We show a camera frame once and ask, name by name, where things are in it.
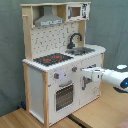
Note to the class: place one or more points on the toy microwave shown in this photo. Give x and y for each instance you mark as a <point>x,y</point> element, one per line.
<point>78,11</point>

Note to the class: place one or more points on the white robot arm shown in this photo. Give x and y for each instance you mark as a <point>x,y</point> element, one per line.
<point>119,80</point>

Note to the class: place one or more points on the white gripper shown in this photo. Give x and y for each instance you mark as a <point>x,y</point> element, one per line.
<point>93,73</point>

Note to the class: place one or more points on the toy oven door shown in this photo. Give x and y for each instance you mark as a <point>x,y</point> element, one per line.
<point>64,97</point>

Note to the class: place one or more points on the grey toy sink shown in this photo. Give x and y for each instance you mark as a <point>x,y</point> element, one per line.
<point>79,51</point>

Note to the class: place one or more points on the black toy stovetop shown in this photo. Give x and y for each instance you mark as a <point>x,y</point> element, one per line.
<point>52,59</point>

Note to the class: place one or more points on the red oven knob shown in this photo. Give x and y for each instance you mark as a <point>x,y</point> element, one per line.
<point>56,76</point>
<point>74,69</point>

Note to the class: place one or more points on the white cabinet door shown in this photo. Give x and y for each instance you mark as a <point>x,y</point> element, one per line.
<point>89,90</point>

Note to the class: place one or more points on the red left oven knob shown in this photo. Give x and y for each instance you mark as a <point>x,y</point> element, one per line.
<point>56,76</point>

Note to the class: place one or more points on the grey range hood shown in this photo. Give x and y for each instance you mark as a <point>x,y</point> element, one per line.
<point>48,18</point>

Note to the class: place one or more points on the wooden toy kitchen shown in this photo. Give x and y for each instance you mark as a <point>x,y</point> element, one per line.
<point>40,84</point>

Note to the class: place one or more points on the red right oven knob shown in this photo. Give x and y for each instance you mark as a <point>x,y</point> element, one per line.
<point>74,69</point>

